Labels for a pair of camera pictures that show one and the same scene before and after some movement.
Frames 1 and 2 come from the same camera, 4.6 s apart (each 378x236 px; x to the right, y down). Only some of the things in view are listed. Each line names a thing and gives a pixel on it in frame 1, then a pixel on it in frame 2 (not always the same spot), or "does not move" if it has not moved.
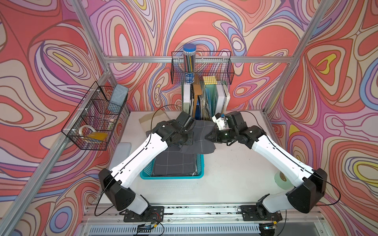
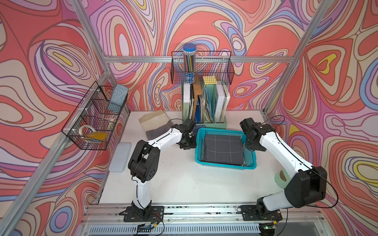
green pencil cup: [282, 181] does not move
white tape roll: [80, 131] does not move
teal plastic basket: [146, 173] to [250, 161]
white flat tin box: [121, 152] does not move
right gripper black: [214, 132] to [248, 146]
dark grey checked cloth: [201, 145] to [223, 149]
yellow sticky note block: [209, 80] does not move
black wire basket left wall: [92, 125] does not move
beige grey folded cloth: [148, 121] does not move
